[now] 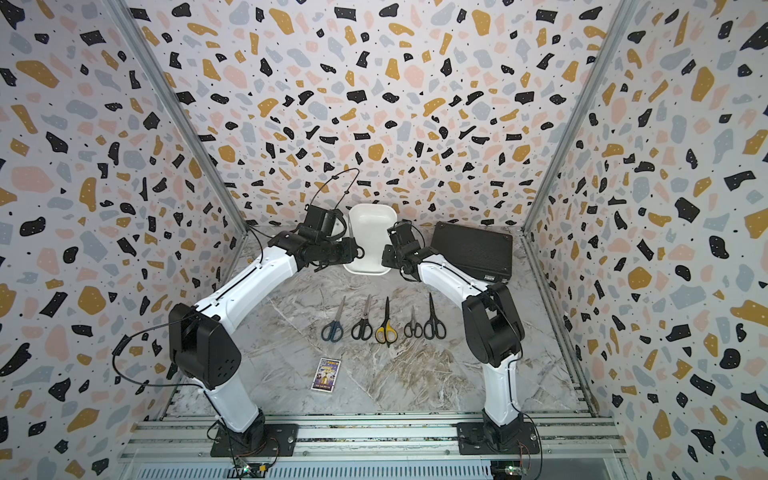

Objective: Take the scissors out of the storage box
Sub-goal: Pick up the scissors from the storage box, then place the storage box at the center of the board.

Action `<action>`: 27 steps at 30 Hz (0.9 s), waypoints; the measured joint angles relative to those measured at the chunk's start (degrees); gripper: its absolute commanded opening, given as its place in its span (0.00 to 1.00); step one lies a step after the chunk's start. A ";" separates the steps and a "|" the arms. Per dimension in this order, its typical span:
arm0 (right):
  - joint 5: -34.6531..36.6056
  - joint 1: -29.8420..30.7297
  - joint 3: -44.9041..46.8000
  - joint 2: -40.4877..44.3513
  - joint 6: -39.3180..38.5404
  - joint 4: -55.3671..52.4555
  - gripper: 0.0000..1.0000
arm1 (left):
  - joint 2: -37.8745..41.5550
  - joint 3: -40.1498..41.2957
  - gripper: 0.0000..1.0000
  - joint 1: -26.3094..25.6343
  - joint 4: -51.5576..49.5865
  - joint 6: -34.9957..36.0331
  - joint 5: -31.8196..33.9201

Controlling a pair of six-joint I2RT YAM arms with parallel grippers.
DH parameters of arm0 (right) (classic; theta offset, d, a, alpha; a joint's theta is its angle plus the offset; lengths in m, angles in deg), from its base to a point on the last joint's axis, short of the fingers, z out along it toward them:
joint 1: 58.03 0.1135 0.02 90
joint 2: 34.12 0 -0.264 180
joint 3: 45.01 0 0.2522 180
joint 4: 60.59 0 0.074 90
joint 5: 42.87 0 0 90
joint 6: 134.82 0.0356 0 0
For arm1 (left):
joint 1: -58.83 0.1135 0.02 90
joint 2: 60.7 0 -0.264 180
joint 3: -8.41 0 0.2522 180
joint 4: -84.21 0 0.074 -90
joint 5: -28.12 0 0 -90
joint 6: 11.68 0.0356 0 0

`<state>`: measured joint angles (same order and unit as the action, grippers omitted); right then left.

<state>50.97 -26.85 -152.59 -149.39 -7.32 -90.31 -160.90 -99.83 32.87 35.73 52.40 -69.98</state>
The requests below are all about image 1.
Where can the all black scissors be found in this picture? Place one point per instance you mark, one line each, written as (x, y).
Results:
(434, 328)

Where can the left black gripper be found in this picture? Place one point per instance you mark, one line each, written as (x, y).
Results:
(350, 253)

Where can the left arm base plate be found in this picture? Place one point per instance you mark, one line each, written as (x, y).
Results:
(261, 440)

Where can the black handled large scissors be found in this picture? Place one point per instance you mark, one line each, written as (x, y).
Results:
(362, 329)

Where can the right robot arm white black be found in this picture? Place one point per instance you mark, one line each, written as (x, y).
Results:
(493, 331)

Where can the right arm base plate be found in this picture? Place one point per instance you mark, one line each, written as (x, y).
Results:
(486, 438)

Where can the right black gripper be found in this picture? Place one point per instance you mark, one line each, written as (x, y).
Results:
(385, 259)

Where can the small black scissors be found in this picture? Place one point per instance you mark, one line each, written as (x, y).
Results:
(413, 329)

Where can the blue handled scissors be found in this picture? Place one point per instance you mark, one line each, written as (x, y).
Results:
(334, 331)

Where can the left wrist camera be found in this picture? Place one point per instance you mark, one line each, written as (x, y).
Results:
(322, 225)

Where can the white plastic storage box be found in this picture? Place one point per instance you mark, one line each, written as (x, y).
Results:
(369, 224)

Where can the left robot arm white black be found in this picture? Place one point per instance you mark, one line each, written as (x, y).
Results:
(201, 336)

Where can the aluminium rail frame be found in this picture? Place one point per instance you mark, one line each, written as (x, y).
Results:
(379, 446)

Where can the black hard case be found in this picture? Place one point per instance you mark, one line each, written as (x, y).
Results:
(482, 254)

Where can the colourful card pack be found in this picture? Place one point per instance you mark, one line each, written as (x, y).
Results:
(326, 375)

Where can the yellow black handled scissors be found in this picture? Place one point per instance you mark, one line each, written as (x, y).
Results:
(386, 334)

